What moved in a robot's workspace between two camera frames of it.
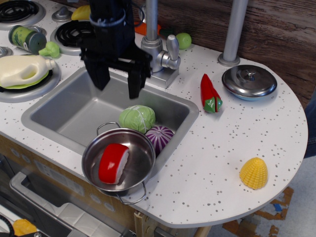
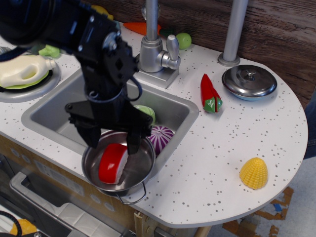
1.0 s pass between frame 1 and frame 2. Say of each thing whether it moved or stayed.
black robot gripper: moved
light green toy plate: stayed
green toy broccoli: stayed
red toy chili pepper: stayed
